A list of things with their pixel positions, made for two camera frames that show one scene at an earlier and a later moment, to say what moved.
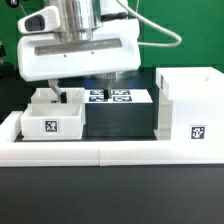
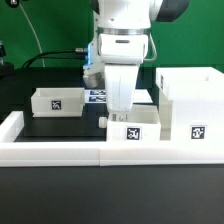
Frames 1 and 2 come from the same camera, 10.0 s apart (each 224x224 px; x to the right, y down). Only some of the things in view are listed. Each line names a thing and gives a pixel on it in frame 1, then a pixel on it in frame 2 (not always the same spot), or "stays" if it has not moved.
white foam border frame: x=102 y=153 stays
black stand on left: x=7 y=69 stays
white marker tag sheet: x=116 y=96 stays
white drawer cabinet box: x=190 y=104 stays
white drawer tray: x=74 y=95 stays
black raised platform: x=97 y=83 to x=16 y=88
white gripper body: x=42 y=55 to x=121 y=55
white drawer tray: x=51 y=121 to x=142 y=125
